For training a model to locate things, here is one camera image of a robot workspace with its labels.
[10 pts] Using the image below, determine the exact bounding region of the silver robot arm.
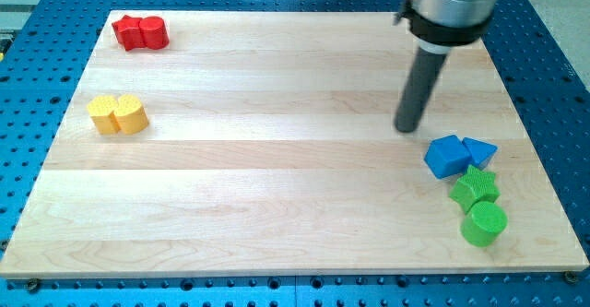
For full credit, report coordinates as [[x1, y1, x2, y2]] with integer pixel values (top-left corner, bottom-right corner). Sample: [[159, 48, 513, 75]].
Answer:
[[394, 0, 497, 55]]

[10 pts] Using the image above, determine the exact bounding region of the blue cube block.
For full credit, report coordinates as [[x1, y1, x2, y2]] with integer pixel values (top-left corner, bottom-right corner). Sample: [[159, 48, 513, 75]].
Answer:
[[424, 135, 471, 179]]

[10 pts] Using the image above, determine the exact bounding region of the light wooden board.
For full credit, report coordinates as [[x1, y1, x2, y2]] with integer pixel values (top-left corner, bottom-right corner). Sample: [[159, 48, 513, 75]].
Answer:
[[1, 11, 588, 278]]

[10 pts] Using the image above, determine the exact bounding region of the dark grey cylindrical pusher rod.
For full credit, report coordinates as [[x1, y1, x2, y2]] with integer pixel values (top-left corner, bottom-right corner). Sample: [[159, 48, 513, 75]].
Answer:
[[393, 47, 448, 133]]

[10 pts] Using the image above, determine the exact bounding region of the red cylinder block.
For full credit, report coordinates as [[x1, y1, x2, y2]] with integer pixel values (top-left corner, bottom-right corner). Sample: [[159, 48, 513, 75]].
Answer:
[[139, 16, 170, 50]]

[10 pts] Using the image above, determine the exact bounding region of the green star block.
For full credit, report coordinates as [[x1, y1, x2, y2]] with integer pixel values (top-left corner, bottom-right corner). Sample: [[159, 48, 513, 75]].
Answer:
[[449, 165, 501, 214]]

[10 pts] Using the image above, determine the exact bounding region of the blue triangular prism block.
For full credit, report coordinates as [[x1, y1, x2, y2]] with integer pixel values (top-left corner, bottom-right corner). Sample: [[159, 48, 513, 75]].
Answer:
[[462, 137, 498, 170]]

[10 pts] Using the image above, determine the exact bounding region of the yellow hexagon block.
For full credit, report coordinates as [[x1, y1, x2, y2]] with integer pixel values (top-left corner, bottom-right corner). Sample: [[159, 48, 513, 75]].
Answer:
[[87, 95, 120, 135]]

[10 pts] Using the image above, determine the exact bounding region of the red star block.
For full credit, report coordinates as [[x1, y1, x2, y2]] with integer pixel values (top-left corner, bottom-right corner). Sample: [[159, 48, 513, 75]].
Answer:
[[112, 15, 145, 51]]

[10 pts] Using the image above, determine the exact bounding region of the green cylinder block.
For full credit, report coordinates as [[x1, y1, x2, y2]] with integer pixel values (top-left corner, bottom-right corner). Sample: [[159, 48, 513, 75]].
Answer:
[[460, 201, 508, 247]]

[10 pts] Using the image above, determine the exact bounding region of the blue perforated metal table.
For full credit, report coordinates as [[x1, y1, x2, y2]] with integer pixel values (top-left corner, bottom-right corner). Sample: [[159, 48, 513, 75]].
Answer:
[[1, 0, 589, 306]]

